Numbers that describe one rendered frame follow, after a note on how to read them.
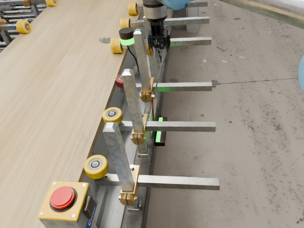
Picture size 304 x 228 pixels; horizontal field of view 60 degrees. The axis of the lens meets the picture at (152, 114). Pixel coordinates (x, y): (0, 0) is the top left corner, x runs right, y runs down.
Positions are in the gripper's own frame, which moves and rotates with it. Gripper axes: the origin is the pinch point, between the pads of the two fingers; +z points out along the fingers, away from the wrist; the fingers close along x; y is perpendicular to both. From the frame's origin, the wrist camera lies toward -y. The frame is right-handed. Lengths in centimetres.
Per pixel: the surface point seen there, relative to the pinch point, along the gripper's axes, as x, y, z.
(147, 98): -7.2, 7.0, 16.6
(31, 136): -49, 36, 11
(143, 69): -7.7, 4.3, 2.6
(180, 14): -3, -239, 80
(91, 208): -3, 79, -19
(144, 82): -7.7, 4.3, 9.1
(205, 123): 18.5, 23.4, 16.1
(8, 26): -107, -55, 6
